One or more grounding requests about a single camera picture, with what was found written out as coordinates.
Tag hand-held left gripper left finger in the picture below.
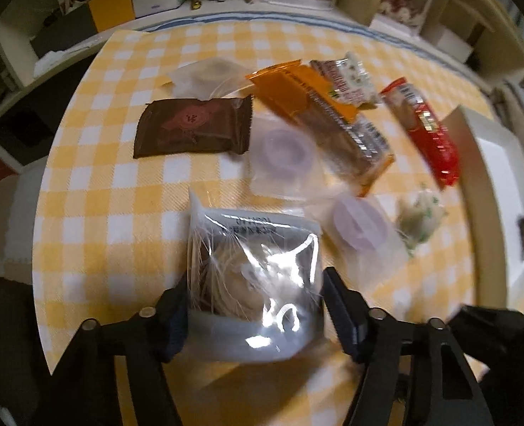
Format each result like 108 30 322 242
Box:
35 273 192 426

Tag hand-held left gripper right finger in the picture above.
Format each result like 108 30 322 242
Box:
321 267 490 426

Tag clear cream pastry packet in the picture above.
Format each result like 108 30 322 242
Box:
186 189 325 364

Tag clear purple jelly cup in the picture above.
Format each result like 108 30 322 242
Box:
321 193 409 285
248 113 322 198

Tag small white green candy packet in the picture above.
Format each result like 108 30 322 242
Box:
395 183 449 258

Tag white tray box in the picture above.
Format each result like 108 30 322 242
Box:
441 105 524 320

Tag brown snack packet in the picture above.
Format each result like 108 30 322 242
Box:
133 95 254 159

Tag orange snack packet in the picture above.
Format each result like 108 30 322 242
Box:
245 60 396 198

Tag red snack packet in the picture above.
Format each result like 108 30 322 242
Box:
379 77 461 191

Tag silver patterned snack packet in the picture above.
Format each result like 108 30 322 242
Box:
310 51 382 111

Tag clear round cookie packet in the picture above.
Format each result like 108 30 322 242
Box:
163 58 249 98

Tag yellow checkered tablecloth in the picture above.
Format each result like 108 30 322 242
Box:
31 20 524 426

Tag small white box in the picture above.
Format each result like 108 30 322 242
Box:
434 21 474 64

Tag cream wooden shelf unit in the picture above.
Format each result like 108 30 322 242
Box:
0 0 524 178

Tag dark green box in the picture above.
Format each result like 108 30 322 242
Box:
29 4 98 57

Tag blue striped cloth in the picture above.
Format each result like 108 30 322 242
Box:
147 8 471 76

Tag yellow box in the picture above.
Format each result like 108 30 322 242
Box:
88 0 137 33

